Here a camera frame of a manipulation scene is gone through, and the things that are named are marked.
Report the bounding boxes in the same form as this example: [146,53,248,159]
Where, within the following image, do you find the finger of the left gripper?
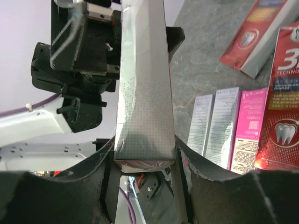
[50,0,88,70]
[166,27,185,62]

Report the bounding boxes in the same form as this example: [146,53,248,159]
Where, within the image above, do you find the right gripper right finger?
[176,137,299,224]

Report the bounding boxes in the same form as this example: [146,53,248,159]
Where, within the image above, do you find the red 3d toothpaste box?
[220,0,299,79]
[254,22,299,170]

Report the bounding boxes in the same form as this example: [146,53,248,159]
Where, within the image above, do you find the red toothpaste box silver side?
[114,0,176,173]

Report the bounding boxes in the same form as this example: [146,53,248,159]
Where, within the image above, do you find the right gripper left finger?
[0,138,117,224]

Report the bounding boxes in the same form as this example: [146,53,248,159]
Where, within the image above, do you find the pink toothpaste box left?
[230,88,268,175]

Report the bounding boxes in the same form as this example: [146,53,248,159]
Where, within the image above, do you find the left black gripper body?
[31,0,121,93]

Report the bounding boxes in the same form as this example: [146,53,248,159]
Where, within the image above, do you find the silver toothpaste box left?
[187,94,214,156]

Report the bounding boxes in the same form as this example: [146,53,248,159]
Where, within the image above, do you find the silver toothpaste box right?
[205,87,242,170]

